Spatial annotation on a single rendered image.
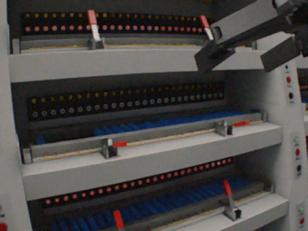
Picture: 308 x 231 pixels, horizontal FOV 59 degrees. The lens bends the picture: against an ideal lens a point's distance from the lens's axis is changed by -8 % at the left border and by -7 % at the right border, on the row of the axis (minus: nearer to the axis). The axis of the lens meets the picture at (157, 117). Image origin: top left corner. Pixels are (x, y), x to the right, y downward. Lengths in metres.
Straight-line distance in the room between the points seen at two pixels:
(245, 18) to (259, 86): 0.52
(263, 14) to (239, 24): 0.03
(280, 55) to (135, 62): 0.26
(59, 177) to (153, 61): 0.27
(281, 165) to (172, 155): 0.34
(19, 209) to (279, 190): 0.63
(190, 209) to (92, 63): 0.39
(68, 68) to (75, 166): 0.17
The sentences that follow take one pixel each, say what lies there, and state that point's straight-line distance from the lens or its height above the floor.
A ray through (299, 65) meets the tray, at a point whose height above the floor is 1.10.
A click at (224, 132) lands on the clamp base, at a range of 0.64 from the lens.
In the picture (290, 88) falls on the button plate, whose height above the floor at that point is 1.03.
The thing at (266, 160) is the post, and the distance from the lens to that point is 0.83.
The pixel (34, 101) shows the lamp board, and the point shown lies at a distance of 0.65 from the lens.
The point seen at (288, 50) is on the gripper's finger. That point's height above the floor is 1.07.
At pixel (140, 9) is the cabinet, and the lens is 0.82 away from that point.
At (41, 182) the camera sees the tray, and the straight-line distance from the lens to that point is 0.49.
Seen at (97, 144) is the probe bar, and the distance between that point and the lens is 0.55.
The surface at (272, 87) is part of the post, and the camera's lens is 0.78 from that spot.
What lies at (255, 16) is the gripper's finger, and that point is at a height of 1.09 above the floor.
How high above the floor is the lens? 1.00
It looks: level
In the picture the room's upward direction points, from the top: 8 degrees counter-clockwise
